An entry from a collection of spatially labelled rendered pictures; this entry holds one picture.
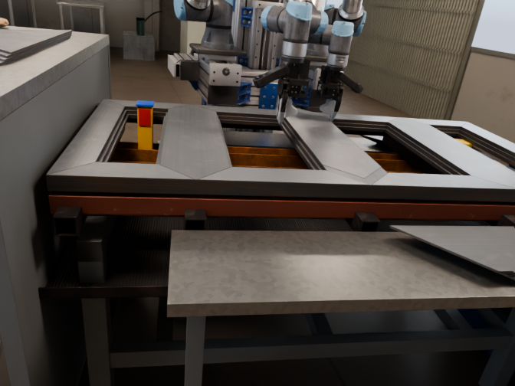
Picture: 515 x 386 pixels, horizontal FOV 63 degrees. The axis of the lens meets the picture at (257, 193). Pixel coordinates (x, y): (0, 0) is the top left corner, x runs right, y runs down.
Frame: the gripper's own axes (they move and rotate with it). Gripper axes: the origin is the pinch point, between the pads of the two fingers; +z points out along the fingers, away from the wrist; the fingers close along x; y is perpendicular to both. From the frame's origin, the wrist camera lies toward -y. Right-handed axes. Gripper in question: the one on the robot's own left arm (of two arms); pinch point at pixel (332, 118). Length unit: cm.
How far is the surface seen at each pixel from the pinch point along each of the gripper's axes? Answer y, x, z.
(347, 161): 10.2, 45.2, 0.7
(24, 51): 102, 24, -20
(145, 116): 71, 6, 1
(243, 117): 35.1, -2.3, 2.1
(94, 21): 244, -832, 37
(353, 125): -10.3, -2.3, 2.8
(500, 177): -35, 54, 1
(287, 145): 11.8, -19.4, 18.2
